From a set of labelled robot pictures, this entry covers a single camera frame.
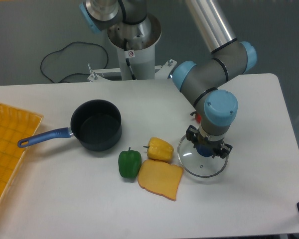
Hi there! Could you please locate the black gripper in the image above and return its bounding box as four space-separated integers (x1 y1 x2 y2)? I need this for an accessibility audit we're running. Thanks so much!
186 125 233 159

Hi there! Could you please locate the glass lid blue knob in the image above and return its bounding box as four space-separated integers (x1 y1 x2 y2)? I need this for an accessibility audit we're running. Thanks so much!
177 135 229 178

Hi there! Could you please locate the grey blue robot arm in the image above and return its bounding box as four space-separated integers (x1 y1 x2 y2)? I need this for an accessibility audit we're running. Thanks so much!
79 0 257 158

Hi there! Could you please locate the red bell pepper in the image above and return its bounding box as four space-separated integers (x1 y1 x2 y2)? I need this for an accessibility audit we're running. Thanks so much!
190 111 201 123

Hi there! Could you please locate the yellow bell pepper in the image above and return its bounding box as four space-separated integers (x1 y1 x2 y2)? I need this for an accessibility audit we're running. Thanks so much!
143 137 174 162

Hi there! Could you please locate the toast bread slice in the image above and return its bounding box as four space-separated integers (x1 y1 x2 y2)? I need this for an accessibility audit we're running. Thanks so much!
138 159 183 201

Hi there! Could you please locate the green bell pepper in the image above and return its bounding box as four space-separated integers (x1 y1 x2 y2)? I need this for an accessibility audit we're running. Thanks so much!
118 147 142 179

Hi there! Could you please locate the yellow plastic basket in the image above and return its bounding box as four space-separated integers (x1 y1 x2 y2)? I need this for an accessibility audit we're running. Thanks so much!
0 103 44 204

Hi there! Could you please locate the dark saucepan blue handle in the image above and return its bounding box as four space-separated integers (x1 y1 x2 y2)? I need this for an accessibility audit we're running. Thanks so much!
17 99 122 152

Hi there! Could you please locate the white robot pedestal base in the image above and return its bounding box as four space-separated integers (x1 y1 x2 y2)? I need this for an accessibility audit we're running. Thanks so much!
88 13 177 82

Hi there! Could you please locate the black cable on floor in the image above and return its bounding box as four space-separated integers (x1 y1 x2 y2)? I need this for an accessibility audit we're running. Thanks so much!
40 41 109 84

